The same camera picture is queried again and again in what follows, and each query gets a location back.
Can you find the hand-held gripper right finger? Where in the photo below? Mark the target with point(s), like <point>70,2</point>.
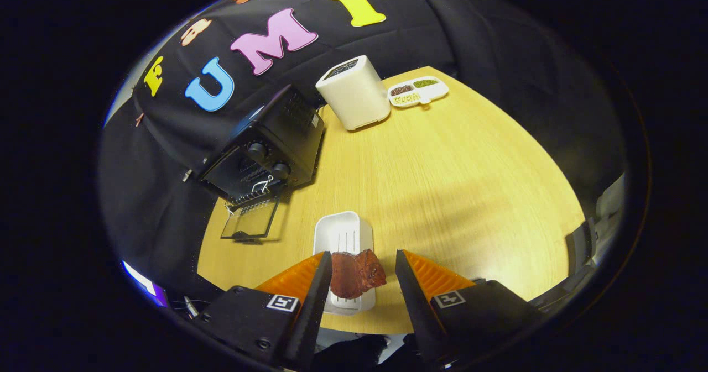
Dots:
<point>415,300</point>

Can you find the white divided snack tray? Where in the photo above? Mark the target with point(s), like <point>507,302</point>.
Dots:
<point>418,97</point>

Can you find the black toaster oven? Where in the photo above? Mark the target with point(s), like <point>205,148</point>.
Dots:
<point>287,129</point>

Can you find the silver cloth clip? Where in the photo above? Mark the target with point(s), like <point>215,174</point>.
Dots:
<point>187,176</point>

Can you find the brown meat piece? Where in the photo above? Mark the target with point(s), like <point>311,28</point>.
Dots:
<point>354,275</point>

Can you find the black backdrop cloth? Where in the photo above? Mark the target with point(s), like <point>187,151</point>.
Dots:
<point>420,35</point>

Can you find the copper cloth clip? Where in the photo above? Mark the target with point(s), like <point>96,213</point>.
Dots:
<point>139,120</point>

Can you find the white rectangular plate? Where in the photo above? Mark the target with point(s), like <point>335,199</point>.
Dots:
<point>343,231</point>

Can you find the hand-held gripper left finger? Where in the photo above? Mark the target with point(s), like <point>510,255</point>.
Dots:
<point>315,305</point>

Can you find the white toaster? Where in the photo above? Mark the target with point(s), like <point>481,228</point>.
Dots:
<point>354,101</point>

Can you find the grey and black furniture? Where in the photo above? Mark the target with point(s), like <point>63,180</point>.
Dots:
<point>600,228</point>

